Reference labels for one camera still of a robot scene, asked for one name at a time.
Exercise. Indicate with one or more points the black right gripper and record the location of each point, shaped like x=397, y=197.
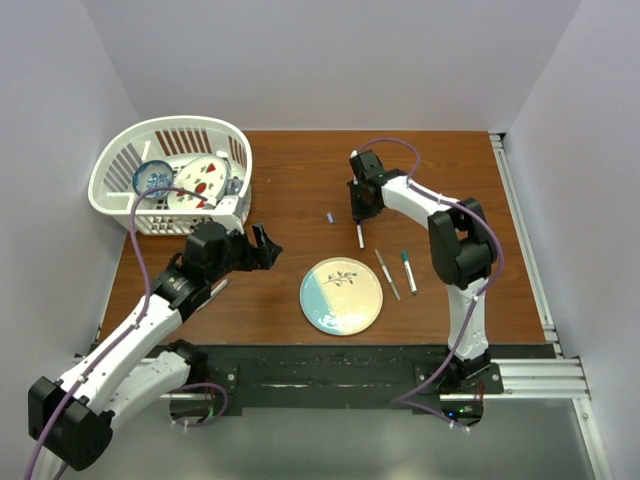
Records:
x=359, y=212

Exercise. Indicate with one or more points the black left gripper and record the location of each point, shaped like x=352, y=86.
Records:
x=261, y=257

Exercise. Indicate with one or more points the white purple marker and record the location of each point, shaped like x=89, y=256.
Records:
x=360, y=238

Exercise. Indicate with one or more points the silver white pen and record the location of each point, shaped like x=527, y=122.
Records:
x=219, y=287

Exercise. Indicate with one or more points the teal white marker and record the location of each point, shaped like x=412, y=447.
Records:
x=409, y=272

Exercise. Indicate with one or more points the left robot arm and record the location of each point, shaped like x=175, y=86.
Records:
x=75, y=417

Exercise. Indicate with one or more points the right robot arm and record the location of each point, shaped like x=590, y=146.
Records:
x=463, y=249

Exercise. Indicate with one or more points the white plate red pattern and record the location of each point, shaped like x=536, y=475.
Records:
x=205, y=181

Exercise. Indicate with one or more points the blue and cream plate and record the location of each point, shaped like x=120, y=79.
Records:
x=341, y=296

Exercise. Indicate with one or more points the white plastic dish basket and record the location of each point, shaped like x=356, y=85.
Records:
x=176, y=140

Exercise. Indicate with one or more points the blue white patterned bowl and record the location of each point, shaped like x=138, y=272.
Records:
x=151, y=175

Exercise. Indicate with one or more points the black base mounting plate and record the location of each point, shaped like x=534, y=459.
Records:
x=345, y=376

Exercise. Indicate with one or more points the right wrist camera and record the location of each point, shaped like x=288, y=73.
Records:
x=354, y=161

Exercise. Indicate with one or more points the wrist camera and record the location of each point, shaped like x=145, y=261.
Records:
x=354, y=161
x=232, y=211

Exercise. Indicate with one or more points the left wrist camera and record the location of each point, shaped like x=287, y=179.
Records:
x=232, y=211

